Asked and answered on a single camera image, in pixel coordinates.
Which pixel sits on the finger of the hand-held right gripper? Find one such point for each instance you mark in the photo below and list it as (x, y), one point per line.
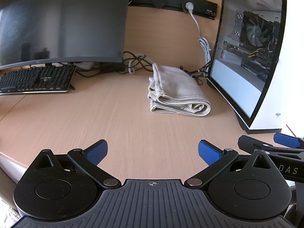
(286, 140)
(251, 142)

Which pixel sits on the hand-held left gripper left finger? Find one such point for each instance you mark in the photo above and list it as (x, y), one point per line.
(97, 151)

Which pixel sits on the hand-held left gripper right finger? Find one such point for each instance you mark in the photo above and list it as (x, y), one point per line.
(210, 153)

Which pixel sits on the beige striped garment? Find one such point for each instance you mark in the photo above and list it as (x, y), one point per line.
(180, 87)

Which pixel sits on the white computer case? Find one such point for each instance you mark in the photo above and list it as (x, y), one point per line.
(285, 87)

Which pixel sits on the black power adapter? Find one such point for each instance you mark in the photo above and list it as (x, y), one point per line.
(111, 67)

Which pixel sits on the black keyboard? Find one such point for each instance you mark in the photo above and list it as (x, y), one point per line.
(35, 78)

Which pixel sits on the curved black monitor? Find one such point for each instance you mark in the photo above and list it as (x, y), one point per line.
(59, 23)

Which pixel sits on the black socket rail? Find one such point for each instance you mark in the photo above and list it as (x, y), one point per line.
(173, 3)

